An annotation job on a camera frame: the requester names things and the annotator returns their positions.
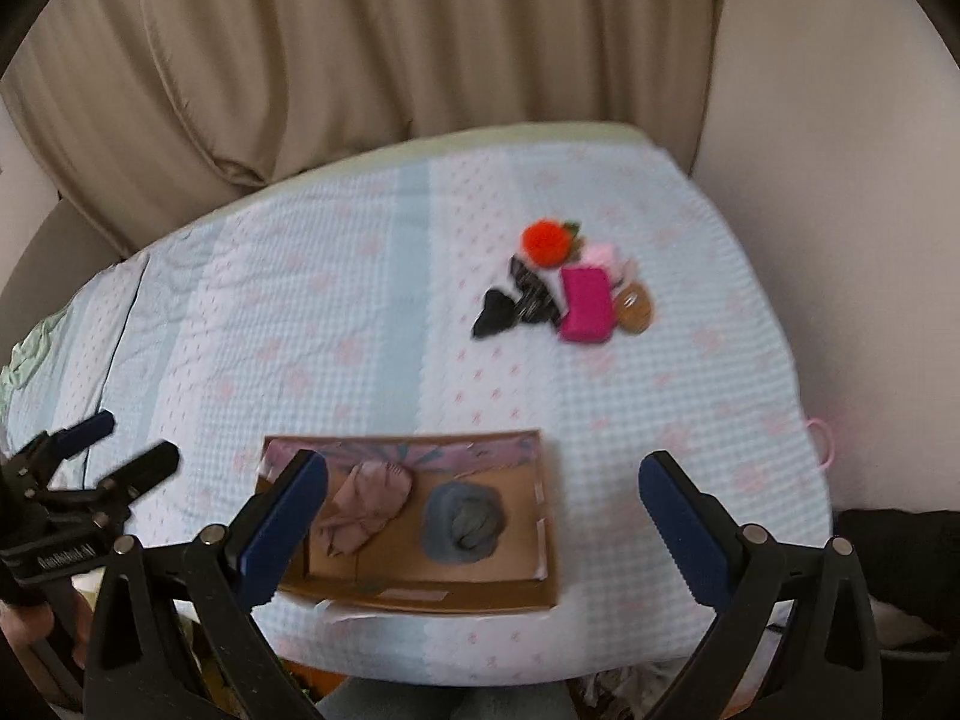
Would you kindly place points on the beige headboard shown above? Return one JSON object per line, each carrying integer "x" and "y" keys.
{"x": 45, "y": 247}

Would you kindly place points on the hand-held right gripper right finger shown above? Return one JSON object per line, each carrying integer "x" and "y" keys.
{"x": 682, "y": 525}

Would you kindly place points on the pale green mattress sheet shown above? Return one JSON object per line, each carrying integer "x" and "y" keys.
{"x": 450, "y": 141}

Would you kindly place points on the pale pink cloth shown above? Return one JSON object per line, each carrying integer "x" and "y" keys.
{"x": 367, "y": 502}

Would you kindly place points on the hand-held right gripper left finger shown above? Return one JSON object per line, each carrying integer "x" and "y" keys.
{"x": 289, "y": 517}

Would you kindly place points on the light green cloth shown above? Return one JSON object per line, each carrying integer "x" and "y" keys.
{"x": 30, "y": 352}

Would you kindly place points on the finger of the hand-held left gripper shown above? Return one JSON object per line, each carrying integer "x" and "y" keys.
{"x": 86, "y": 431}
{"x": 139, "y": 469}

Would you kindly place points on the brown plush toy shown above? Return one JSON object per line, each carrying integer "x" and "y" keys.
{"x": 634, "y": 307}

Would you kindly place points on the black dotted scrunchie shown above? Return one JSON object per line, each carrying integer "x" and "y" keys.
{"x": 536, "y": 292}

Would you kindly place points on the dark cloth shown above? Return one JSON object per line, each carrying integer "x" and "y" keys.
{"x": 907, "y": 562}

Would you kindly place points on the checked light blue bedspread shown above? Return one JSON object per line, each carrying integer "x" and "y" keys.
{"x": 337, "y": 277}

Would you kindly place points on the magenta pouch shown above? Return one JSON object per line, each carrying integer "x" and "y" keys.
{"x": 585, "y": 304}

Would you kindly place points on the black cloth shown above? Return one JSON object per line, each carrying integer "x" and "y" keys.
{"x": 495, "y": 315}

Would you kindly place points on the rolled grey sock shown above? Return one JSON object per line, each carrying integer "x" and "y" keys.
{"x": 465, "y": 521}

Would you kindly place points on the beige curtain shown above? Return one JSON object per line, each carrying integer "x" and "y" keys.
{"x": 90, "y": 90}
{"x": 412, "y": 37}

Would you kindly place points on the pink fuzzy sock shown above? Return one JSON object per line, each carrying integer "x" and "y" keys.
{"x": 604, "y": 255}

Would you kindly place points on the person's left hand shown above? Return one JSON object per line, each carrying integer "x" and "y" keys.
{"x": 22, "y": 624}

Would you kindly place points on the shallow cardboard box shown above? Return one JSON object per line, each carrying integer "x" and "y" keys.
{"x": 420, "y": 585}

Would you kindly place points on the orange fluffy pompom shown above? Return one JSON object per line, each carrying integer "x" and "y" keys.
{"x": 547, "y": 244}

